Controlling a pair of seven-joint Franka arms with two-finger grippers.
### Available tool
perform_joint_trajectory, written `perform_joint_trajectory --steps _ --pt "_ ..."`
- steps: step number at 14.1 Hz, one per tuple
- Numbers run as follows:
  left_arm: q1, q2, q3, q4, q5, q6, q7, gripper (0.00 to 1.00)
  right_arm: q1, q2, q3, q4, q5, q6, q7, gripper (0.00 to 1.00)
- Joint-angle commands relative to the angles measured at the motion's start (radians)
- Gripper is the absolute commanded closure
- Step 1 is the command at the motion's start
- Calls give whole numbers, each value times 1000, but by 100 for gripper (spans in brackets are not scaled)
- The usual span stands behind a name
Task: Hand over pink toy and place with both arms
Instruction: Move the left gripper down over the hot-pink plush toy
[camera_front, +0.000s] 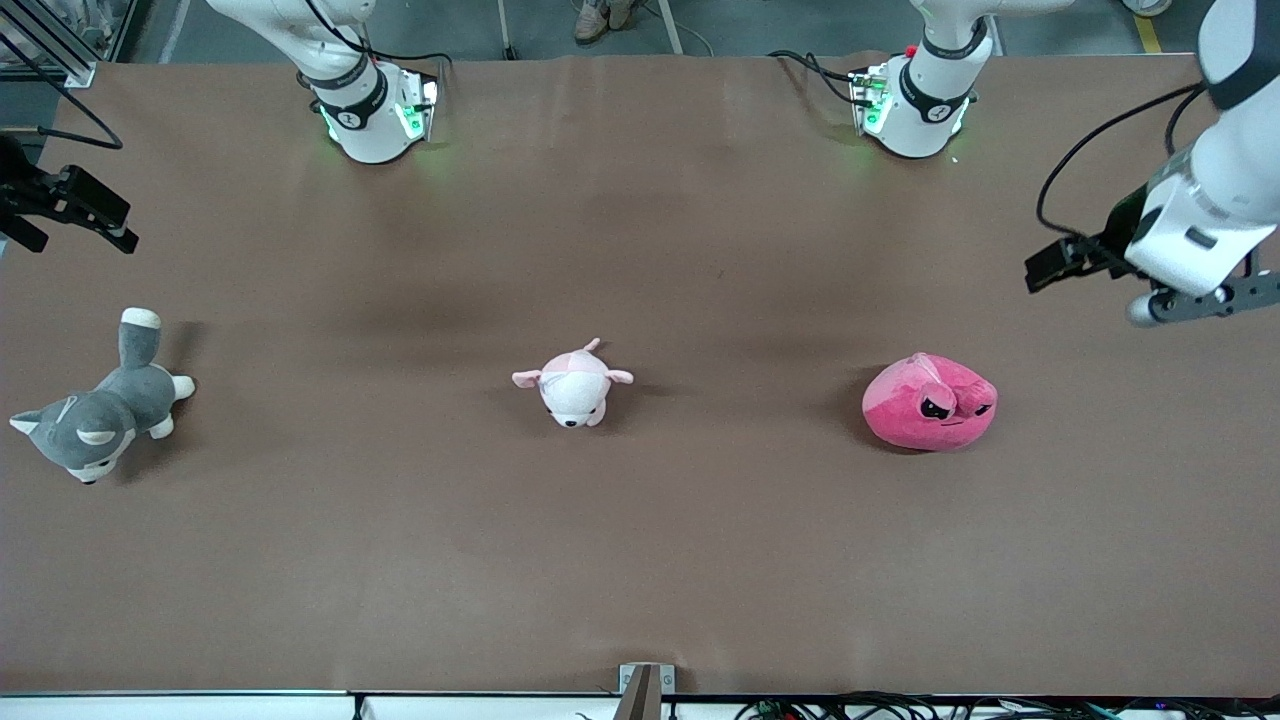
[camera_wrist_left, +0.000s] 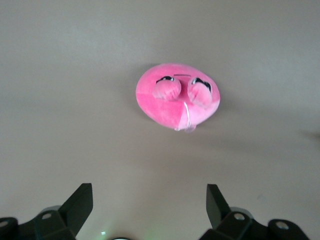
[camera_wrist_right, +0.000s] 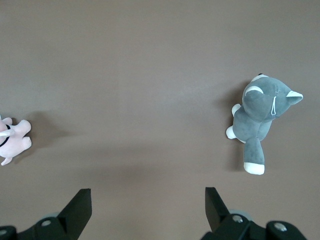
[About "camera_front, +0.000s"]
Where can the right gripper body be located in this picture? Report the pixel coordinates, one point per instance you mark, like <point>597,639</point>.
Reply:
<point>22,196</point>

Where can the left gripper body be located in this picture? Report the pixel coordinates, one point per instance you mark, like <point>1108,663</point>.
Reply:
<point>1112,238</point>

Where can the hot pink angry-eyed plush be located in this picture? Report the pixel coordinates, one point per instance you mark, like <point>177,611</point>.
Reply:
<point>900,415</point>

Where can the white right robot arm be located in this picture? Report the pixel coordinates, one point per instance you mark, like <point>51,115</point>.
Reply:
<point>365,120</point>

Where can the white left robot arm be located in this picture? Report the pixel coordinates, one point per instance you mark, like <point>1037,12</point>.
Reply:
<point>930,100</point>

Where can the grey husky plush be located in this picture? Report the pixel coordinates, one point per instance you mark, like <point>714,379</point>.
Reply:
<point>110,410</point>

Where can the white round caster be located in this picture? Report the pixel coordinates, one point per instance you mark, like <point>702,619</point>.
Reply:
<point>1147,6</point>

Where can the grey stand leg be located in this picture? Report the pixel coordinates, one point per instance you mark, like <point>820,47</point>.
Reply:
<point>506,30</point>

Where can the brown table cover sheet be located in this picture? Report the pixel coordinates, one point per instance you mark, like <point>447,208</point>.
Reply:
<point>700,550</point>

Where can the white stand leg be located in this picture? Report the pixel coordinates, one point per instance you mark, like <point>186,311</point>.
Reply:
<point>669,28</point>

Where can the pale pink puppy plush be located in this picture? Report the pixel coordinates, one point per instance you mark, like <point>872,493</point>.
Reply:
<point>575,390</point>

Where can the person foot in shoe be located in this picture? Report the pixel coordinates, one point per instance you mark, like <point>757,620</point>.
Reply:
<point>622,12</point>
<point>592,20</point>

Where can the aluminium frame profile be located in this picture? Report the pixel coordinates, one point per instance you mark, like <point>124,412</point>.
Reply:
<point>60,60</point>

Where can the white table edge rail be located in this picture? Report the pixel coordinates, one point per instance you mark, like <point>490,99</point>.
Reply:
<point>200,708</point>

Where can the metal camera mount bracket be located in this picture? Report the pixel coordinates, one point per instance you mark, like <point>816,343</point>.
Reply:
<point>640,695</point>

